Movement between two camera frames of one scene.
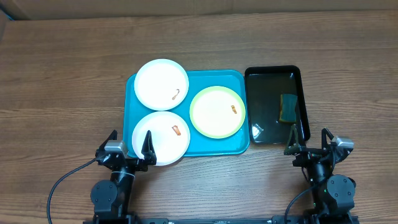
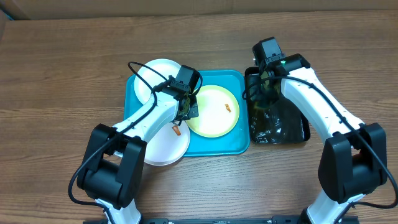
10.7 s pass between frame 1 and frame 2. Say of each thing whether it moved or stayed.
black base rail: stayed
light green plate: moved
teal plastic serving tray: stayed
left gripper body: moved
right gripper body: moved
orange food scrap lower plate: stayed
